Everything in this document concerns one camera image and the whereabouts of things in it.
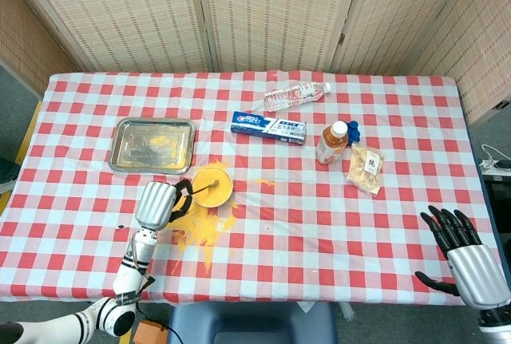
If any orange tea bottle white cap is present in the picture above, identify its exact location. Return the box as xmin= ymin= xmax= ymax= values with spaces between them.
xmin=315 ymin=120 xmax=350 ymax=166

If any white power strip with cables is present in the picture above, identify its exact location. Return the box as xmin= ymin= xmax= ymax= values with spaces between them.
xmin=480 ymin=143 xmax=511 ymax=172

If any blue white toothpaste box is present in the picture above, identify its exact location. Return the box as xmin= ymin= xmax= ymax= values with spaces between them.
xmin=230 ymin=110 xmax=308 ymax=145

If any blue plastic object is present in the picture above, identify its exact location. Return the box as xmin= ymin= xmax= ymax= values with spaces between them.
xmin=345 ymin=120 xmax=362 ymax=147

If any rectangular metal tray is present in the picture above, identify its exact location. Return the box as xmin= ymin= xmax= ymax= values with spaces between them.
xmin=108 ymin=117 xmax=197 ymax=176

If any yellow powder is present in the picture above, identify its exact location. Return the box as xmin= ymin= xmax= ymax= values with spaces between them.
xmin=159 ymin=159 xmax=241 ymax=274

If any red white checkered tablecloth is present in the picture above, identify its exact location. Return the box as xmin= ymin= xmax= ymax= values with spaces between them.
xmin=0 ymin=69 xmax=505 ymax=307

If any black equipment case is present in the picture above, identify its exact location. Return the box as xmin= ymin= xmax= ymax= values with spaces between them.
xmin=481 ymin=174 xmax=511 ymax=233

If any dark blue padded seat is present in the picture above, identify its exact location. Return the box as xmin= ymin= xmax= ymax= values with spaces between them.
xmin=168 ymin=302 xmax=339 ymax=344

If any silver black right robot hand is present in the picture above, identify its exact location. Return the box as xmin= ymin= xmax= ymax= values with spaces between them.
xmin=414 ymin=205 xmax=511 ymax=308

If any dark metal spoon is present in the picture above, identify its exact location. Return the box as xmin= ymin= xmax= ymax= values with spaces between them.
xmin=191 ymin=179 xmax=222 ymax=196

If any beige woven folding screen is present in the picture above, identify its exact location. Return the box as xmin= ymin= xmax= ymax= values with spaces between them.
xmin=0 ymin=0 xmax=511 ymax=125

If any clear snack bag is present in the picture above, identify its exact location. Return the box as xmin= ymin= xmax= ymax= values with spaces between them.
xmin=345 ymin=144 xmax=386 ymax=197

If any clear plastic water bottle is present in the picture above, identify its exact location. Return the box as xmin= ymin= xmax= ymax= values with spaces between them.
xmin=263 ymin=81 xmax=333 ymax=113

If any beige round bowl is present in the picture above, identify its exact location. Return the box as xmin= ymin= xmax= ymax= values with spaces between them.
xmin=190 ymin=165 xmax=235 ymax=209

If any orange box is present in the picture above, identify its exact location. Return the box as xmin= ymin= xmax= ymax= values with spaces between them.
xmin=133 ymin=318 xmax=173 ymax=344

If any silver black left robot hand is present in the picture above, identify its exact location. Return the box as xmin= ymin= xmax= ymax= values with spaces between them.
xmin=134 ymin=179 xmax=195 ymax=230

